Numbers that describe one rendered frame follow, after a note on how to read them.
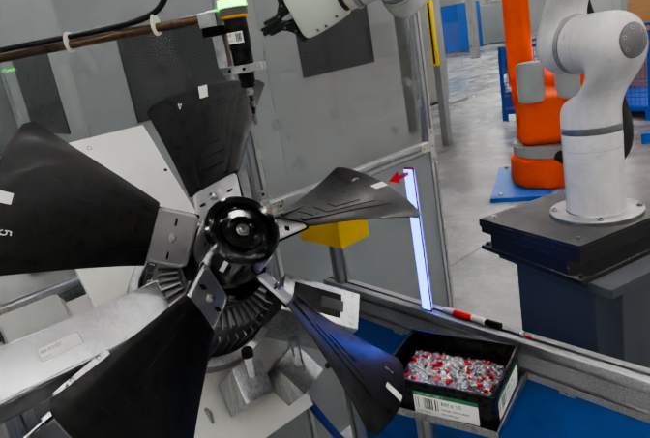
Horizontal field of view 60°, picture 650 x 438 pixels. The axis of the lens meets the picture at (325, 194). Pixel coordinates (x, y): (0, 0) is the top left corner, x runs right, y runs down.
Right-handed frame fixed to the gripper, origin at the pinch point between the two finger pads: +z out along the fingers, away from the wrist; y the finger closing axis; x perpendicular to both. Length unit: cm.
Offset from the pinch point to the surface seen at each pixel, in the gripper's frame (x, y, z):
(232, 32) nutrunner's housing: 24.2, 6.6, -3.9
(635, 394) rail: 41, -72, -40
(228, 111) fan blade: 17.4, -6.6, 8.7
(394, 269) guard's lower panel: -60, -117, 33
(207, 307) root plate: 51, -22, 11
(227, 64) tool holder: 25.4, 2.9, -0.8
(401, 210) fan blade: 22.9, -34.9, -13.2
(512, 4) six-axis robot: -357, -139, -35
